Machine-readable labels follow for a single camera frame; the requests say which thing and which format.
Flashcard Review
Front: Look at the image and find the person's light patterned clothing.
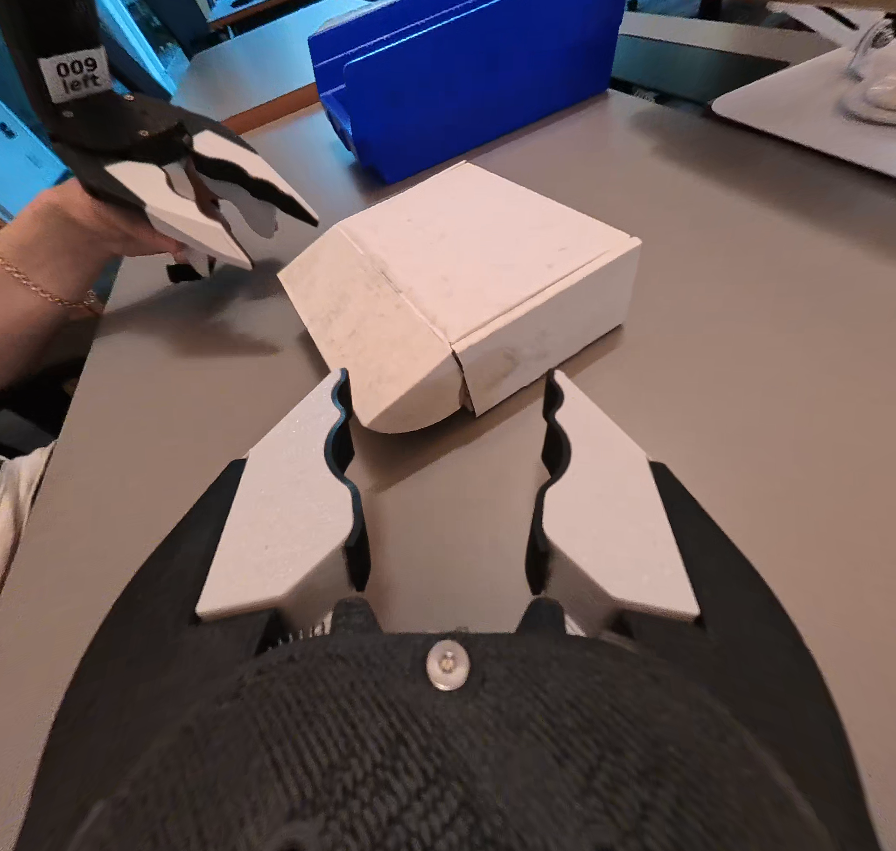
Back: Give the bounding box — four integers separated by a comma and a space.
0, 441, 57, 589

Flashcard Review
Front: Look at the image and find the gold chain bracelet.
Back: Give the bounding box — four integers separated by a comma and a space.
0, 255, 105, 314

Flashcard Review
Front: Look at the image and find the person's left forearm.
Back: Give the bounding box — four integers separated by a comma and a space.
0, 256, 106, 391

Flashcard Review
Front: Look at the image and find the dark cloth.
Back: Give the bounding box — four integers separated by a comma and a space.
0, 361, 79, 454

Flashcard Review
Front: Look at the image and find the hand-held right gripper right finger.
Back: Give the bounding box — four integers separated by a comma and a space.
525, 368, 702, 635

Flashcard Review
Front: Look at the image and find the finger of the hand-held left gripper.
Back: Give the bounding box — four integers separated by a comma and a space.
111, 160, 254, 271
189, 132, 321, 228

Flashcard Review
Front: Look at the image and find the person's left hand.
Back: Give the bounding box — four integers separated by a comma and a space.
0, 181, 212, 304

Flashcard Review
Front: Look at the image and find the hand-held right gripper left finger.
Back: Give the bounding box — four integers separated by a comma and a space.
195, 368, 372, 621

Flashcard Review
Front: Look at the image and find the light blue cabinet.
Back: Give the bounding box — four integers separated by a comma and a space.
0, 0, 176, 225

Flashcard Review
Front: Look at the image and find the white cardboard mailer box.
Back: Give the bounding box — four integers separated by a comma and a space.
278, 161, 643, 434

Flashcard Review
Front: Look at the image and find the blue plastic bin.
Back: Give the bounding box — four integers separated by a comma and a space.
308, 0, 634, 183

